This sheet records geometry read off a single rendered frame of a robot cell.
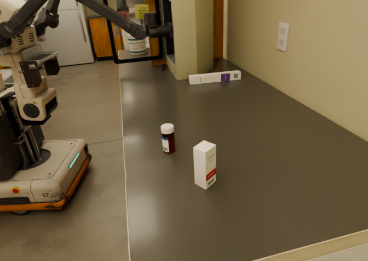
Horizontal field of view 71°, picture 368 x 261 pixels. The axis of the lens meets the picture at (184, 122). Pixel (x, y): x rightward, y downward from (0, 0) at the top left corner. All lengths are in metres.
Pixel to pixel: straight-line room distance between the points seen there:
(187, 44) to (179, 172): 0.81
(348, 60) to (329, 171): 0.39
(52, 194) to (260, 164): 1.56
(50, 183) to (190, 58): 1.24
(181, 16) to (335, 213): 1.04
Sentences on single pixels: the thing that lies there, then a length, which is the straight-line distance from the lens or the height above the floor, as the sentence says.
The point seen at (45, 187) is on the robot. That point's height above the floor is 0.25.
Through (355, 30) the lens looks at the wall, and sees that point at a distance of 0.97.
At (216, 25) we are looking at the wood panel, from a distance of 1.78.
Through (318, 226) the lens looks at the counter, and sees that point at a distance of 0.60.
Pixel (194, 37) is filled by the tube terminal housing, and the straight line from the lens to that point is 1.36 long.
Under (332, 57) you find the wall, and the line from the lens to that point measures 1.03.
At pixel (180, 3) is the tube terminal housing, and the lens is 1.33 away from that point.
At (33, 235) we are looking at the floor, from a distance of 2.07.
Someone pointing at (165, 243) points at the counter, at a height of 0.94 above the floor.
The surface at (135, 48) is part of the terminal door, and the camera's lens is 1.62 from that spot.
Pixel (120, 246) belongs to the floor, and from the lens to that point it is 1.78.
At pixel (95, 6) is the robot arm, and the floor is 1.31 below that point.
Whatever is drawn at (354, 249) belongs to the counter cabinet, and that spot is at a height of 0.89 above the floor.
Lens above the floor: 1.36
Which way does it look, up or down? 27 degrees down
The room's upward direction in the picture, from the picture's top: 4 degrees counter-clockwise
